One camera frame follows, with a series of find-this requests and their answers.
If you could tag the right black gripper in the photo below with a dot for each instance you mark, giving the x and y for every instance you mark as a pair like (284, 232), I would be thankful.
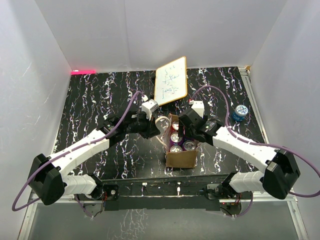
(181, 131)

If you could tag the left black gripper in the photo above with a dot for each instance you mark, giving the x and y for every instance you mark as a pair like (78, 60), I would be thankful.
(151, 129)

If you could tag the patterned canvas tote bag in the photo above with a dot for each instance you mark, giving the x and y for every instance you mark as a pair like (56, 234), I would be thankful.
(184, 159)

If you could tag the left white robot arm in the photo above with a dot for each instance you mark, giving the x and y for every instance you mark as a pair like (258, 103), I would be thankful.
(50, 175)

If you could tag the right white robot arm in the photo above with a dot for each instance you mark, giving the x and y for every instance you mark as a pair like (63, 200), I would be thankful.
(277, 170)

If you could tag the blue beverage can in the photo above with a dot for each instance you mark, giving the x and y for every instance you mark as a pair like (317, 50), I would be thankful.
(240, 112)

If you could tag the red soda can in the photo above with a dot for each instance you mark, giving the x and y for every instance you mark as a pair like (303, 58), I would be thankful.
(175, 126)

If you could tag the purple can front right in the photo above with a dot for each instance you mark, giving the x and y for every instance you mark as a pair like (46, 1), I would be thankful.
(189, 145)

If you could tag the purple can front left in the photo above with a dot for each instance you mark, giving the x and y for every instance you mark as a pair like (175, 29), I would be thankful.
(176, 149)

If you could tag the small wood-framed whiteboard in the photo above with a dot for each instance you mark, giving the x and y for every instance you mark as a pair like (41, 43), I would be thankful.
(171, 81)

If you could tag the black front base bar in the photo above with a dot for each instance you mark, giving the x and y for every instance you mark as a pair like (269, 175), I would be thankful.
(170, 193)

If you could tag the pink tape strip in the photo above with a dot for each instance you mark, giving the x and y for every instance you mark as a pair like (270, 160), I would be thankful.
(82, 72)

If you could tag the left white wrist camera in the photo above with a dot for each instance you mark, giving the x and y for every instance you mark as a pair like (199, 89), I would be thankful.
(149, 107)

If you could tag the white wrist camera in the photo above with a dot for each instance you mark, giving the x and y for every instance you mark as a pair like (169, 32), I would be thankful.
(149, 107)
(198, 107)

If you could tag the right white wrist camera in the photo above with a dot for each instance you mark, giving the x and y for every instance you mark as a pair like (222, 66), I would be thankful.
(198, 107)

